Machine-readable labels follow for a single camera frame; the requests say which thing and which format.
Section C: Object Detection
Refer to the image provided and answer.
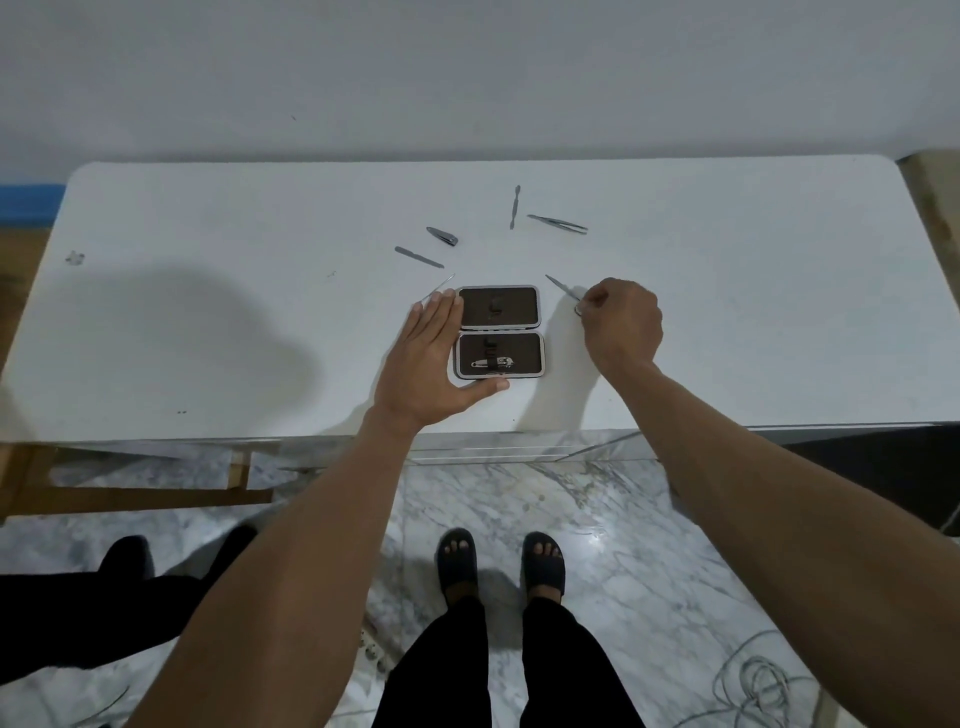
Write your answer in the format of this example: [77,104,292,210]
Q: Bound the person's left forearm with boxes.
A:
[123,408,426,728]

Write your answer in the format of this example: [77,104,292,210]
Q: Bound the person's right hand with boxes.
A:
[576,277,665,381]

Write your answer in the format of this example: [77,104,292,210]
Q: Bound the person's right leg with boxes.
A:
[519,541,648,728]

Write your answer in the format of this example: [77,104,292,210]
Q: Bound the white power strip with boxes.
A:
[360,621,393,676]

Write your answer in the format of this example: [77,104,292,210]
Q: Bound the wooden table frame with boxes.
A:
[0,441,277,524]

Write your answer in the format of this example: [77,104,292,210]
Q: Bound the blue plastic object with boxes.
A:
[0,182,67,223]

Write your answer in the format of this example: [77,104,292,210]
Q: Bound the person's right forearm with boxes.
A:
[607,360,960,728]

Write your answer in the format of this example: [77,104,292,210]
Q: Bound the small silver nail scissors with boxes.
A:
[545,273,587,317]

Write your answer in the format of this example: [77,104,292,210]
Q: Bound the tangled white cable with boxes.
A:
[671,628,852,728]

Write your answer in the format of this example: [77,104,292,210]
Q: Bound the black slide sandal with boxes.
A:
[435,528,480,603]
[520,531,567,599]

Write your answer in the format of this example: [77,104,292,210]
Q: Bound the dark manicure case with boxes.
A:
[452,285,546,382]

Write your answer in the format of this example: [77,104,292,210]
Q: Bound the person's left hand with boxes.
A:
[372,288,511,433]

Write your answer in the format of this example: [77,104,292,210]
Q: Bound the person's left leg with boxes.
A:
[372,536,493,728]

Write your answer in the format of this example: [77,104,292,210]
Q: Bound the person's leg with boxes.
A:
[372,536,493,728]
[519,541,648,728]

